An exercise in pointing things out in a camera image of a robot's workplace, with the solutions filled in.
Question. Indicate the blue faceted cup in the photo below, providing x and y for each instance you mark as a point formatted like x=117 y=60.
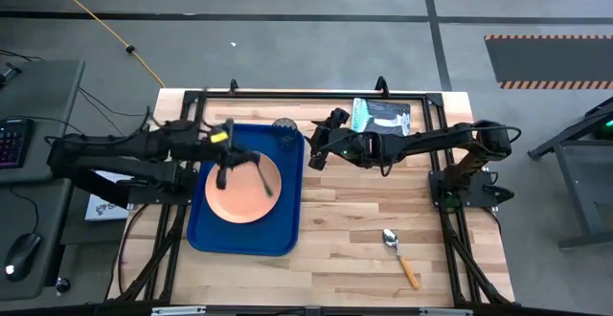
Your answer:
x=286 y=136

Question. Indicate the silver metal bracket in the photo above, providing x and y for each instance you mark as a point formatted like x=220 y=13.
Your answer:
x=445 y=311
x=178 y=310

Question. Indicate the black backlit keyboard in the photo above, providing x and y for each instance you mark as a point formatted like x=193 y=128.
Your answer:
x=14 y=141

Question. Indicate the white printed box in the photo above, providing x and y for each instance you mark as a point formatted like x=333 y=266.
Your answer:
x=103 y=209

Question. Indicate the black computer mouse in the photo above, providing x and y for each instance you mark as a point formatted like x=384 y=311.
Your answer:
x=21 y=256

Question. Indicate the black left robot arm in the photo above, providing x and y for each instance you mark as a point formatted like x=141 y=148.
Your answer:
x=120 y=148

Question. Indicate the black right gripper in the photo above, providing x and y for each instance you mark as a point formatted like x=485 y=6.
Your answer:
x=333 y=143

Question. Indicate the black aluminium table frame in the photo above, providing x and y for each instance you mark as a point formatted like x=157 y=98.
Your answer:
x=311 y=95

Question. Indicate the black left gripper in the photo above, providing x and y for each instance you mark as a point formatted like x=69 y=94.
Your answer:
x=222 y=151

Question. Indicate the grey desk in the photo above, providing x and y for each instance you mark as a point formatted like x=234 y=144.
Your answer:
x=43 y=91

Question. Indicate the black desk clamp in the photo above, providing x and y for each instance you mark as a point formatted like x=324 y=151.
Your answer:
x=8 y=74

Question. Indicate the dark illustrated book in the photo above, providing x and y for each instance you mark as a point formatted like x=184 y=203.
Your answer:
x=388 y=115

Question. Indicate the black metal table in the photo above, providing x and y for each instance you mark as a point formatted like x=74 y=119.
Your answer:
x=574 y=182

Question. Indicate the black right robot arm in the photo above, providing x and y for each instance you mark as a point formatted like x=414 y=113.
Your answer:
x=431 y=139

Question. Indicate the black round knob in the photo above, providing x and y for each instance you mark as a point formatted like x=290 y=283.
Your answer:
x=62 y=285

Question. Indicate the round orange plate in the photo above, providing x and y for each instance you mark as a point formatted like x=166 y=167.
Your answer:
x=244 y=203

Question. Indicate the black hazard-striped floor mat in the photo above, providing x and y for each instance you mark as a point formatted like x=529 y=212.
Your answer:
x=551 y=60

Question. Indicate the blue plastic tray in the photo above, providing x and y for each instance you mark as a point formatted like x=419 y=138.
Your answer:
x=287 y=220

